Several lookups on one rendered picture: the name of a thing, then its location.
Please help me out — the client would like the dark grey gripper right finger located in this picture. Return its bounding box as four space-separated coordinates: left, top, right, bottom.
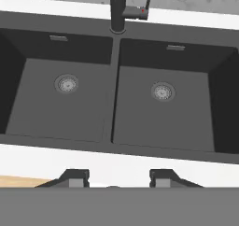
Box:
149 169 204 189

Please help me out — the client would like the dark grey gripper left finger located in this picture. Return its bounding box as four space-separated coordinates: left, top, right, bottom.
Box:
35 168 91 189

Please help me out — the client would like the dark grey double sink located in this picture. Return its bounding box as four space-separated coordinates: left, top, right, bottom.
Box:
0 10 239 164

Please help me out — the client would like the black sink tap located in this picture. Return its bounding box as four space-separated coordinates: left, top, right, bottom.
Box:
99 0 155 35

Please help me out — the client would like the light wooden cupboard front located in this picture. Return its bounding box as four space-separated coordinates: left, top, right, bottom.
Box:
0 175 54 189

